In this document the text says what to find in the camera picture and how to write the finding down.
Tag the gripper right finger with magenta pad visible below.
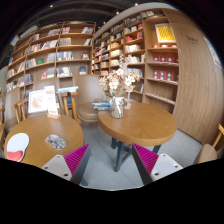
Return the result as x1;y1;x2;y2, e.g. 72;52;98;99
132;144;182;185

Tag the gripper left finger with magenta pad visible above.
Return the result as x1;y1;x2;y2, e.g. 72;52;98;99
42;144;91;185

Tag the round wooden table right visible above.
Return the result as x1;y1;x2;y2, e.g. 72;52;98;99
98;102;177;172

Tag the round wooden table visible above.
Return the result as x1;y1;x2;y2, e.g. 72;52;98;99
4;114;84;168
98;102;177;172

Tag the round wooden table left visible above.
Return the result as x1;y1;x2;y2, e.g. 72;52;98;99
4;114;84;168

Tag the small sign on wooden stand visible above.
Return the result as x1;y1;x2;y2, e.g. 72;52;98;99
45;85;60;119

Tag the wooden chair right edge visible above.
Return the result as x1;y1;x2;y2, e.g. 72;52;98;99
194;124;224;164

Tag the stack of books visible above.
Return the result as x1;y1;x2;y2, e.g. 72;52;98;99
92;98;111;110

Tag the glass vase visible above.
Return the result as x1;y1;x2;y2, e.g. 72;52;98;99
111;97;124;119

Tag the white framed display sign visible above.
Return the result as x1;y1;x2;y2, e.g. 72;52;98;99
28;90;47;113

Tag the wooden chair left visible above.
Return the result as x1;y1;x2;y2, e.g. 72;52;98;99
11;98;28;123

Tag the brown cushioned armchair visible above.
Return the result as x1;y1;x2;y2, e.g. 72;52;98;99
73;74;106;122

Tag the dried flower bouquet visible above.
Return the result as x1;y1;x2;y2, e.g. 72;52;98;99
99;55;140;97

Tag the left wooden bookshelf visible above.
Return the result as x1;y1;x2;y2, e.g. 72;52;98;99
6;21;95;94

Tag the wooden bookshelf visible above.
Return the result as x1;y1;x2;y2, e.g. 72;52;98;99
6;21;95;94
92;8;179;112

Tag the right wooden bookshelf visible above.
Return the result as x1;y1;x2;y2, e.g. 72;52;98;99
92;8;179;112

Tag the yellow framed picture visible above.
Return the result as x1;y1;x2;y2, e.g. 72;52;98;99
155;23;176;43

